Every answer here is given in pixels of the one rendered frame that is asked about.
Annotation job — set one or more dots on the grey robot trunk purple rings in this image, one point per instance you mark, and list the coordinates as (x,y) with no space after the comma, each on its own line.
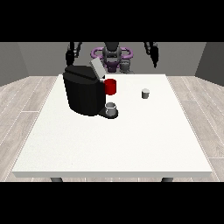
(111,54)

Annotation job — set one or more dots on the pale grey machine lid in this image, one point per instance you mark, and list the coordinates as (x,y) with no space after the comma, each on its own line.
(98,68)

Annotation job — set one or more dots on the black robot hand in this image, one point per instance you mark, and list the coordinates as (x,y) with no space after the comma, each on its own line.
(69,58)
(154,57)

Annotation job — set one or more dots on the red pod holder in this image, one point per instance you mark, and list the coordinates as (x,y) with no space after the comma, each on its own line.
(110,86)

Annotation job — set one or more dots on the small grey coffee pod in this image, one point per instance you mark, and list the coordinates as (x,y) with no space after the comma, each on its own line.
(145,93)

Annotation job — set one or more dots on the black coffee machine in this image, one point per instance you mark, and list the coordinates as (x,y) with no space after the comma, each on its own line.
(83,91)

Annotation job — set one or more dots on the small grey cup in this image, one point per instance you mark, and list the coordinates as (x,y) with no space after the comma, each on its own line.
(110,109)

